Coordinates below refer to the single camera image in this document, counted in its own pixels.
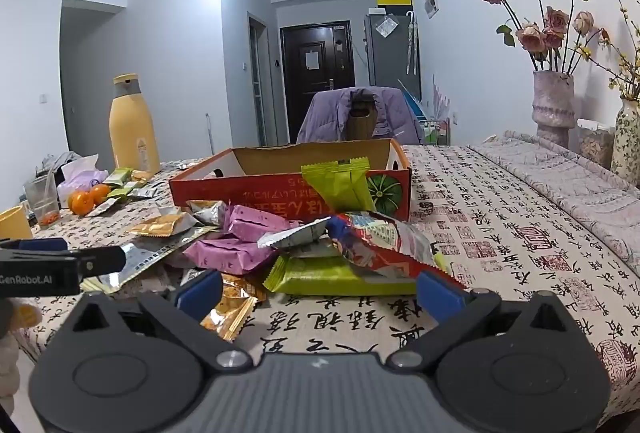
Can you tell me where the red blue chip bag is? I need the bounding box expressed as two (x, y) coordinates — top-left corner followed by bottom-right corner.
(326, 212), (465, 289)

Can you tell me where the green snack bar packet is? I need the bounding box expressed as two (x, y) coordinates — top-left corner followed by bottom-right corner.
(300, 156), (375, 213)

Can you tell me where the gold cracker packet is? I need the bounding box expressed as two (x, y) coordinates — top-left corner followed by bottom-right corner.
(201, 274), (267, 342)

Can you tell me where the yellow mug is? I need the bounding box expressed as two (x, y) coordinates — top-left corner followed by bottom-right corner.
(0, 204), (32, 239)

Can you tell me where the pink snack packet lower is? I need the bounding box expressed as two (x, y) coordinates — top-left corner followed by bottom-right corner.
(183, 238), (278, 276)

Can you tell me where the pink snack packet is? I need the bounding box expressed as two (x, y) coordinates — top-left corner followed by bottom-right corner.
(224, 204), (298, 242)
(183, 238), (278, 276)

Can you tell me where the clear plastic cup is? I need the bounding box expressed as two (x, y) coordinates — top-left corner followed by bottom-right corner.
(24, 173), (60, 228)

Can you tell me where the pink snack packet upper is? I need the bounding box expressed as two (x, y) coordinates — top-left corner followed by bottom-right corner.
(224, 204), (298, 242)

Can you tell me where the calligraphy print tablecloth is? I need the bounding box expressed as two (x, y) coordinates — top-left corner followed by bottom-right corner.
(8, 141), (640, 429)

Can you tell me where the orange tangerine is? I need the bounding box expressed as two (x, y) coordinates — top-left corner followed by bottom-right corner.
(67, 190), (94, 216)
(90, 184), (111, 206)

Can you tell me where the long green snack packet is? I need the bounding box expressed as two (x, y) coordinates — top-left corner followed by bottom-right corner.
(262, 255), (416, 297)

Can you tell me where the purple tissue pack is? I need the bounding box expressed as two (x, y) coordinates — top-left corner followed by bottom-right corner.
(56, 154), (108, 208)

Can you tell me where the orange cardboard tray box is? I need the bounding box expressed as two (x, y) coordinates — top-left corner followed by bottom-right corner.
(169, 139), (411, 221)

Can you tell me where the large yellow thermos bottle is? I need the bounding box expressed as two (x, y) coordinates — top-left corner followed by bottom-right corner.
(108, 73), (160, 174)

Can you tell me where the pink woven blanket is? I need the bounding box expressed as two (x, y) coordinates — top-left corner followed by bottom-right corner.
(473, 130), (640, 271)

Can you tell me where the wooden chair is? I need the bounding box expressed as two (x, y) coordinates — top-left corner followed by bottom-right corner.
(345, 94), (378, 140)

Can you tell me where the purple puffer jacket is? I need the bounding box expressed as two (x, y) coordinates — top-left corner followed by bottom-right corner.
(296, 86), (425, 145)

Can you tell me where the floral patterned vase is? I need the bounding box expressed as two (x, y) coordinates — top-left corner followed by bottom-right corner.
(611, 98), (640, 186)

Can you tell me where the pink ceramic vase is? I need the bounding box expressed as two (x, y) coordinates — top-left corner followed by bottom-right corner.
(532, 71), (576, 148)

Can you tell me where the grey refrigerator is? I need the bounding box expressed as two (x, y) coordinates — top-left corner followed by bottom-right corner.
(364, 10), (422, 100)

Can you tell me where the dark entrance door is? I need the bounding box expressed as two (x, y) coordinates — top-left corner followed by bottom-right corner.
(280, 21), (356, 144)

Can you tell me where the dried pink roses bouquet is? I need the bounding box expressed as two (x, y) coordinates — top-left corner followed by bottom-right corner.
(482, 0), (602, 76)

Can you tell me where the yellow box on fridge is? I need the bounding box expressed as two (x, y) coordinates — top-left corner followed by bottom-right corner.
(376, 0), (412, 8)

